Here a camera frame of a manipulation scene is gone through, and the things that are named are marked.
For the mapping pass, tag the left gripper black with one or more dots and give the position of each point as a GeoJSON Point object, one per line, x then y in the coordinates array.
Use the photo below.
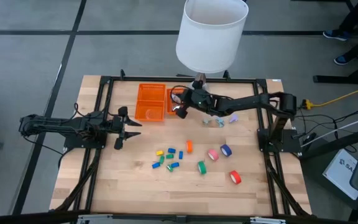
{"type": "Point", "coordinates": [117, 128]}

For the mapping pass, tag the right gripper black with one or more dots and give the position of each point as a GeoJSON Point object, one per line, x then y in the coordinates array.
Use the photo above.
{"type": "Point", "coordinates": [197, 99]}

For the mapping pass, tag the yellow mini stapler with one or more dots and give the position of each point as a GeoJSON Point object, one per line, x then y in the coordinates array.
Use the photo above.
{"type": "Point", "coordinates": [159, 152]}

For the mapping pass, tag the green mini stapler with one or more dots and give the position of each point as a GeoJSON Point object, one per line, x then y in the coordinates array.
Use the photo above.
{"type": "Point", "coordinates": [169, 156]}
{"type": "Point", "coordinates": [162, 159]}
{"type": "Point", "coordinates": [169, 168]}

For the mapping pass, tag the blue mini stapler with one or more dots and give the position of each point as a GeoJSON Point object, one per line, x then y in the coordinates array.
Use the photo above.
{"type": "Point", "coordinates": [175, 165]}
{"type": "Point", "coordinates": [156, 165]}
{"type": "Point", "coordinates": [181, 155]}
{"type": "Point", "coordinates": [171, 150]}

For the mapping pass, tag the orange tape roll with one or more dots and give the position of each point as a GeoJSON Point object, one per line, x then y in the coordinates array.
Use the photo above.
{"type": "Point", "coordinates": [189, 147]}

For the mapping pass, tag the pink tape roll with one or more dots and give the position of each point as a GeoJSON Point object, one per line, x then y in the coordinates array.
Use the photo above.
{"type": "Point", "coordinates": [215, 151]}

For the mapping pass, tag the blue tape roll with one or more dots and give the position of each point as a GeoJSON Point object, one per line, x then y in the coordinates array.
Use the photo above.
{"type": "Point", "coordinates": [228, 148]}

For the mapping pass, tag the green tape roll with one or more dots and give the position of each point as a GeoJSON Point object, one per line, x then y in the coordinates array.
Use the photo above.
{"type": "Point", "coordinates": [205, 168]}

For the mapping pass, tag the red tape roll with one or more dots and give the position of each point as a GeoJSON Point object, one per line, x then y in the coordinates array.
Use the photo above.
{"type": "Point", "coordinates": [238, 175]}

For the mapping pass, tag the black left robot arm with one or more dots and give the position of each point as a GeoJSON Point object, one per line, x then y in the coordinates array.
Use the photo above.
{"type": "Point", "coordinates": [57, 124]}

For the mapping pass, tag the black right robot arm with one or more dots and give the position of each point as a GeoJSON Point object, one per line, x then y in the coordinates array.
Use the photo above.
{"type": "Point", "coordinates": [247, 104]}

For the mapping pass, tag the clear tape roll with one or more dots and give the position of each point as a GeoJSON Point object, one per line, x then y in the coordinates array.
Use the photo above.
{"type": "Point", "coordinates": [149, 114]}

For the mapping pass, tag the table lamp white shade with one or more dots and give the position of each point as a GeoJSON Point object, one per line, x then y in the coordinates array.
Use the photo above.
{"type": "Point", "coordinates": [211, 40]}

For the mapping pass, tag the black power adapter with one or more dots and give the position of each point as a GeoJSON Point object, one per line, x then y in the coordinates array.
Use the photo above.
{"type": "Point", "coordinates": [310, 137]}

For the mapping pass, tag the black crossbar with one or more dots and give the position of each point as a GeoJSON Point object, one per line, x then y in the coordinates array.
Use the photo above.
{"type": "Point", "coordinates": [26, 217]}

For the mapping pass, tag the black desk beam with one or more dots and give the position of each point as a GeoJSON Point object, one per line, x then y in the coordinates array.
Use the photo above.
{"type": "Point", "coordinates": [325, 149]}

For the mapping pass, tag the person's blue shoe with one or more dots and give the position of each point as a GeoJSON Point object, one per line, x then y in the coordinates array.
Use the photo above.
{"type": "Point", "coordinates": [336, 35]}
{"type": "Point", "coordinates": [342, 59]}

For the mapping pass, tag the white cardboard box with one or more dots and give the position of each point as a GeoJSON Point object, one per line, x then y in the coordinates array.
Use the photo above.
{"type": "Point", "coordinates": [337, 174]}

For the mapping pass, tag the black aluminium table frame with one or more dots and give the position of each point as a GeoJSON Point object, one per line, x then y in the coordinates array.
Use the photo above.
{"type": "Point", "coordinates": [135, 79]}

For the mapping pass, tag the silver metal bracket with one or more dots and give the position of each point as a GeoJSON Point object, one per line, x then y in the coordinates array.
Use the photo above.
{"type": "Point", "coordinates": [95, 219]}
{"type": "Point", "coordinates": [267, 221]}

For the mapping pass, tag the black desk leg frame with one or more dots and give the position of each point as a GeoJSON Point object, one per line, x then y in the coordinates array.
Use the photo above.
{"type": "Point", "coordinates": [337, 79]}

